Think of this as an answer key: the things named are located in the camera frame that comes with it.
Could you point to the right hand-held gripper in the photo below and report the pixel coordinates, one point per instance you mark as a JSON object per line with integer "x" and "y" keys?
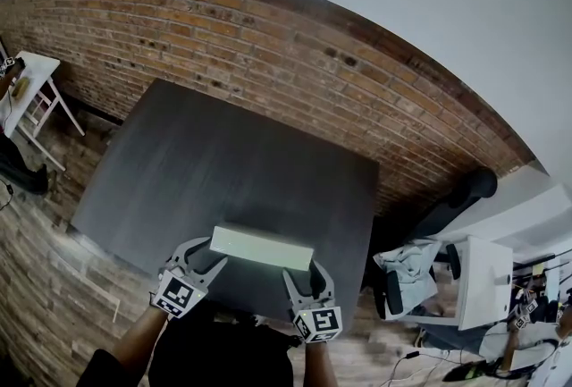
{"x": 322, "y": 322}

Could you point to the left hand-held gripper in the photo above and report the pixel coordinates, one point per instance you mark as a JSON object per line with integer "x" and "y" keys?
{"x": 176, "y": 291}

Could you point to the pale green box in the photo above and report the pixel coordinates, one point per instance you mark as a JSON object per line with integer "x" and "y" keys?
{"x": 261, "y": 249}

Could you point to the person's right forearm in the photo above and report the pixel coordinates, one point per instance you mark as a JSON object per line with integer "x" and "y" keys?
{"x": 317, "y": 365}

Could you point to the person's left forearm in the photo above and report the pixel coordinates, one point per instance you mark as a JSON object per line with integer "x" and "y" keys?
{"x": 138, "y": 345}

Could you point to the white side desk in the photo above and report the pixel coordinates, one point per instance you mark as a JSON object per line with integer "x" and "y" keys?
{"x": 485, "y": 287}

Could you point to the person's black clothing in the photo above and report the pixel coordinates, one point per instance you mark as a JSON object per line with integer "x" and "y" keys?
{"x": 223, "y": 354}

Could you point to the light grey cloth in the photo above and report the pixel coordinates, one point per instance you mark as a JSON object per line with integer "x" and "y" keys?
{"x": 411, "y": 269}

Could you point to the black high-back office chair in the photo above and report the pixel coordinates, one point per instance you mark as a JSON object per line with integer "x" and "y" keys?
{"x": 473, "y": 188}

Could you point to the small white cup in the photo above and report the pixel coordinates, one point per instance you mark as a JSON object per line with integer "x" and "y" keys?
{"x": 503, "y": 279}

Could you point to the small white table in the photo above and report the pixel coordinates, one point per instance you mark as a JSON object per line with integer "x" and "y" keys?
{"x": 38, "y": 72}

